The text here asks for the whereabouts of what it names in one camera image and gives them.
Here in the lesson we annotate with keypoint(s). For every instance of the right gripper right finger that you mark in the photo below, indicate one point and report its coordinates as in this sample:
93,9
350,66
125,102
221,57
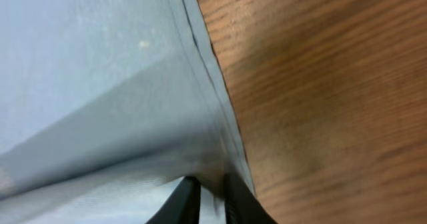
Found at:
240,204

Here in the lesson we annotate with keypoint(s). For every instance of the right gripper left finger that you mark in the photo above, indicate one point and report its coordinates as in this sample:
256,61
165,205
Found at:
182,206

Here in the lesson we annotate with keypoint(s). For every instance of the light blue printed t-shirt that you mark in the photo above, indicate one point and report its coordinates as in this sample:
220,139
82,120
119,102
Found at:
105,106

